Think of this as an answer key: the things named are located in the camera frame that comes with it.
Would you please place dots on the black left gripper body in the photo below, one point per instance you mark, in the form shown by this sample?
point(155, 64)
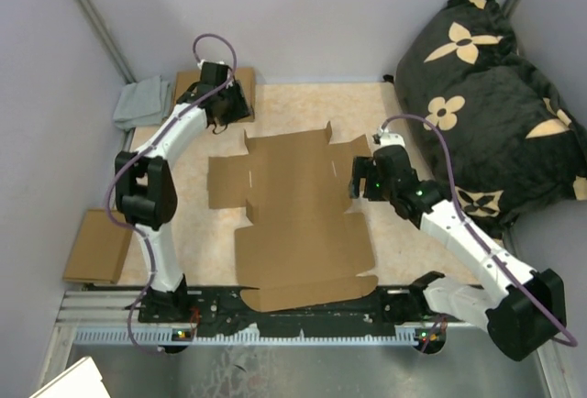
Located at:
point(234, 104)

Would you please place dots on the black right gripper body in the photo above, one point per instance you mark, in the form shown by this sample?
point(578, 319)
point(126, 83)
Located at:
point(375, 189)

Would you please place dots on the brown cardboard box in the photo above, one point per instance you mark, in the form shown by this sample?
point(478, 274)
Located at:
point(304, 246)
point(245, 76)

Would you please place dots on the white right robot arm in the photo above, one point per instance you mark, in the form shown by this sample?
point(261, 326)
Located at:
point(519, 307)

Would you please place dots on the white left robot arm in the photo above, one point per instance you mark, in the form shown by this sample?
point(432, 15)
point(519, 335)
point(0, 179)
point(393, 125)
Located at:
point(145, 191)

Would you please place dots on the folded brown cardboard box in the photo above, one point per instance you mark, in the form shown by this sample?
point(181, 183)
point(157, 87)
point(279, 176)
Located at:
point(245, 76)

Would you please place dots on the grey folded cloth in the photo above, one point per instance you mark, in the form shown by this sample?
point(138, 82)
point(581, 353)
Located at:
point(143, 104)

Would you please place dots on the black floral pillow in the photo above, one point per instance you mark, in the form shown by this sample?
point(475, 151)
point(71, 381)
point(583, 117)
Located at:
point(489, 124)

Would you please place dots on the white board corner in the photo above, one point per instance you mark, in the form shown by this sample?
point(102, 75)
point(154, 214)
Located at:
point(82, 380)

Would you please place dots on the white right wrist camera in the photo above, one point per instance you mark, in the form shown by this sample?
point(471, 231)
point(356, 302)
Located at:
point(384, 138)

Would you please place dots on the aluminium frame rail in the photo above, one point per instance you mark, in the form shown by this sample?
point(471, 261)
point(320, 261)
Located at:
point(377, 346)

